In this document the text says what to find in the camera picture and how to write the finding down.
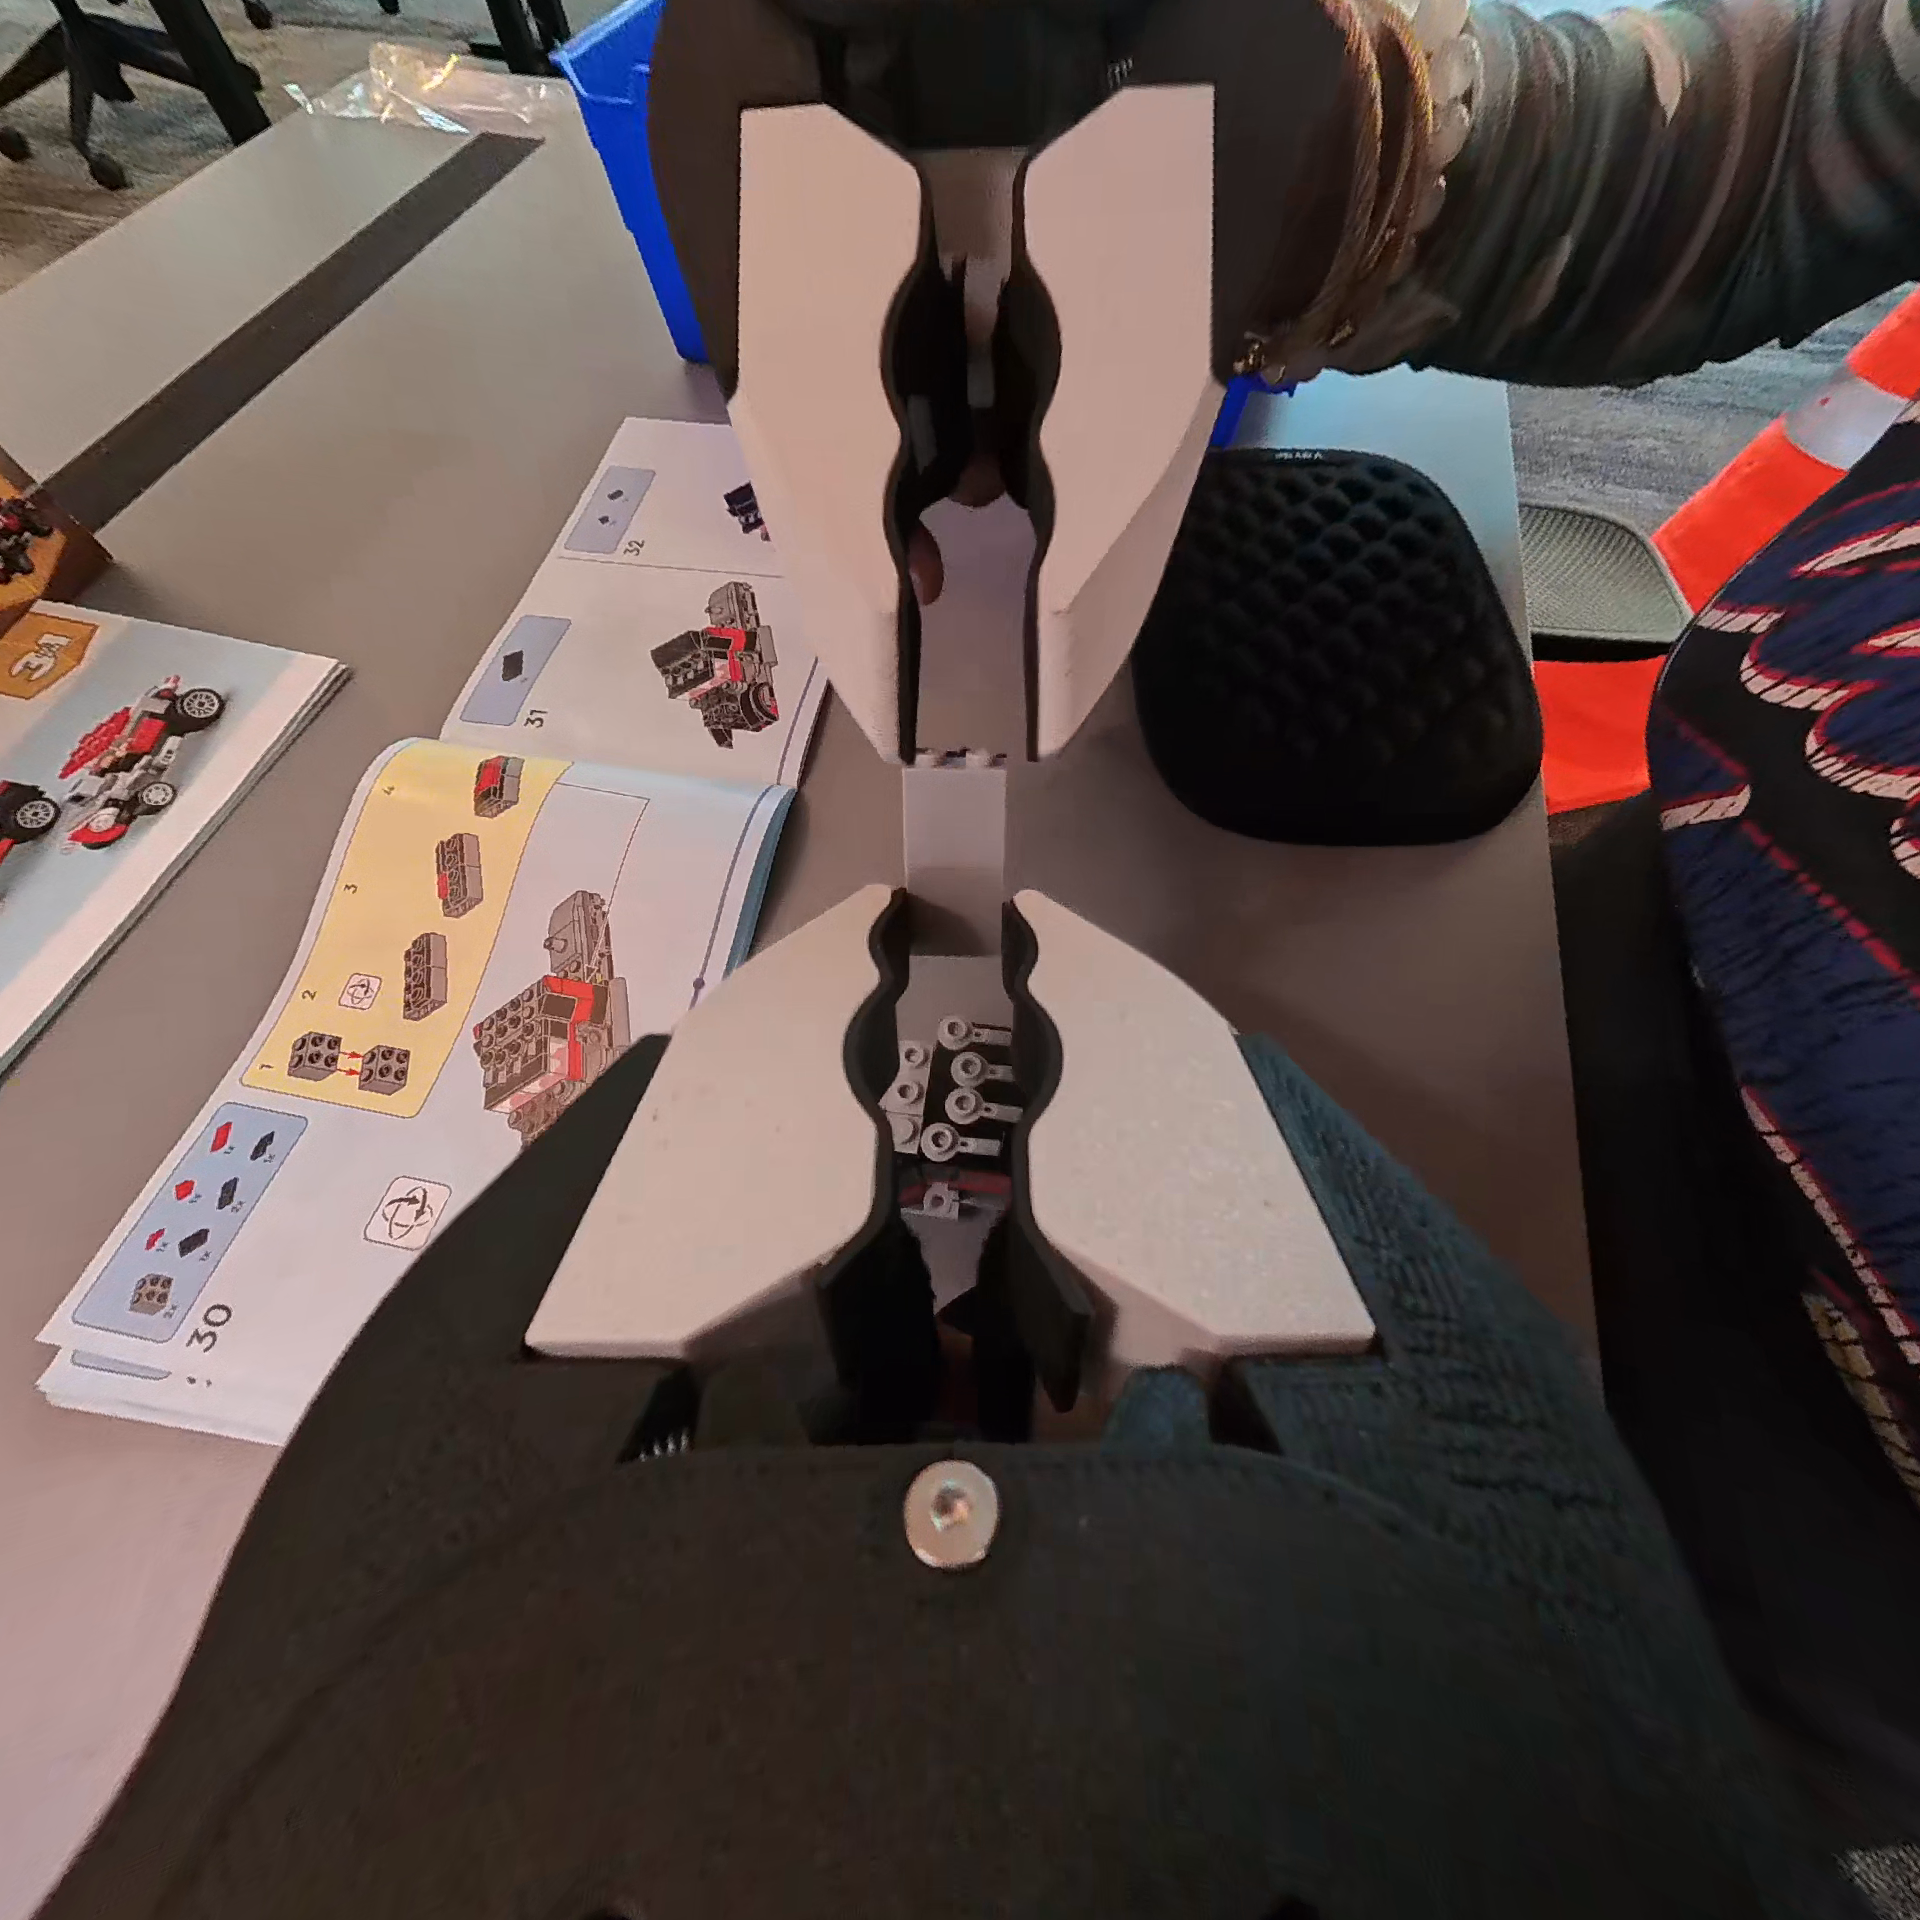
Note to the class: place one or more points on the person's patterned garment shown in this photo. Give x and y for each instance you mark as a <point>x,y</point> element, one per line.
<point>1800,899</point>

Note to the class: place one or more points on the black honeycomb pouch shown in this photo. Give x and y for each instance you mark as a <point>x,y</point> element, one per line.
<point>1335,645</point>

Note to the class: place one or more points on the orange traffic cone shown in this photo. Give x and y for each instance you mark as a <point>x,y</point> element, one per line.
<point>1725,509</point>

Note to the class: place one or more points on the yellow toy set box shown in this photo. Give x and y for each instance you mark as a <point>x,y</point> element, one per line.
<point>46,540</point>

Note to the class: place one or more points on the clear plastic bag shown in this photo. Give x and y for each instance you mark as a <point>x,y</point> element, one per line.
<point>418,89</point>

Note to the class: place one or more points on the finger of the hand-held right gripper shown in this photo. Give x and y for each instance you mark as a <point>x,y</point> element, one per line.
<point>825,376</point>
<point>1124,376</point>

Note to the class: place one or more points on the black office chair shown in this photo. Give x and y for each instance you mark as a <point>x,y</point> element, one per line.
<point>510,30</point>
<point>90,60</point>

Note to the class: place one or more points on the blue plastic bin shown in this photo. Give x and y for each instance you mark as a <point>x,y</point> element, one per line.
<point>629,150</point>

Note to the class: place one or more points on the grey desk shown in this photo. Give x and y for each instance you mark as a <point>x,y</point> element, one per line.
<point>496,496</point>

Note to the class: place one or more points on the person's right hand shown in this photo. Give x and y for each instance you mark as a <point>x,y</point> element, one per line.
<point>926,568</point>

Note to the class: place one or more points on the grey black toy truck model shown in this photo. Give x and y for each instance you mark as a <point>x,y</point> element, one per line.
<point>953,839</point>

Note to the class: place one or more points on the closed instruction booklet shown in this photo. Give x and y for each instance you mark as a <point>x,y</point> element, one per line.
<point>226,720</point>

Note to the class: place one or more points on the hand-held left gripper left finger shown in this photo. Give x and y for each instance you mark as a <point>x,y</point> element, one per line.
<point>720,1169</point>

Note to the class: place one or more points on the grey mesh chair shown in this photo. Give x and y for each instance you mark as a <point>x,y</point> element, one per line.
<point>1590,578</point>

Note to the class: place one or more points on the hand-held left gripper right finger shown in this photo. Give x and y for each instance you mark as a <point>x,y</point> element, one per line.
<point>1185,1184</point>

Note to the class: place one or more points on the open instruction booklet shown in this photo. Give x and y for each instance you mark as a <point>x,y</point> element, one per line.
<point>629,899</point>

